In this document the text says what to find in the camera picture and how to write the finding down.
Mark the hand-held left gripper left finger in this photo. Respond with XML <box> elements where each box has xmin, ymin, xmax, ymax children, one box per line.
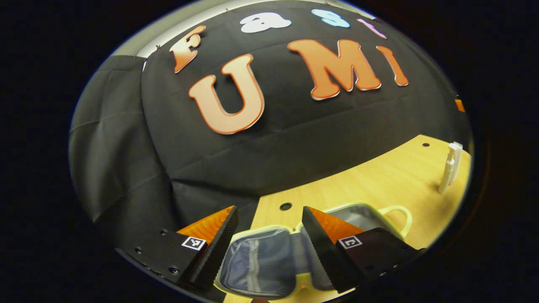
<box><xmin>116</xmin><ymin>205</ymin><xmax>240</xmax><ymax>292</ymax></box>

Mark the white squeeze tube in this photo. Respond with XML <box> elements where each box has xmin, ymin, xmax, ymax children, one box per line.
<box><xmin>451</xmin><ymin>143</ymin><xmax>464</xmax><ymax>186</ymax></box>

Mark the white pump bottle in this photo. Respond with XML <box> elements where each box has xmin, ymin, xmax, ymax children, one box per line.
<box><xmin>438</xmin><ymin>142</ymin><xmax>457</xmax><ymax>195</ymax></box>

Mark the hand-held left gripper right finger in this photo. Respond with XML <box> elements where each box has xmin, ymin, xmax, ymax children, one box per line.
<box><xmin>302</xmin><ymin>206</ymin><xmax>426</xmax><ymax>294</ymax></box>

